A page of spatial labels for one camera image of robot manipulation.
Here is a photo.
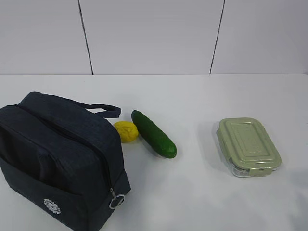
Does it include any yellow lemon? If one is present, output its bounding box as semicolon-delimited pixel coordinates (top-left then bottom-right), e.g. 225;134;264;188
114;121;139;143

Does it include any green cucumber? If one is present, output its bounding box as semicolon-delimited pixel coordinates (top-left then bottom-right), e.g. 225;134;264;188
131;110;178;159

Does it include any glass container with green lid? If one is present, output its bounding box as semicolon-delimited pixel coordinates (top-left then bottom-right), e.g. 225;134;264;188
216;117;282;178

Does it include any navy blue lunch bag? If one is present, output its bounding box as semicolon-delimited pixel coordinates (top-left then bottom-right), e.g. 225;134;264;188
0;92;130;231

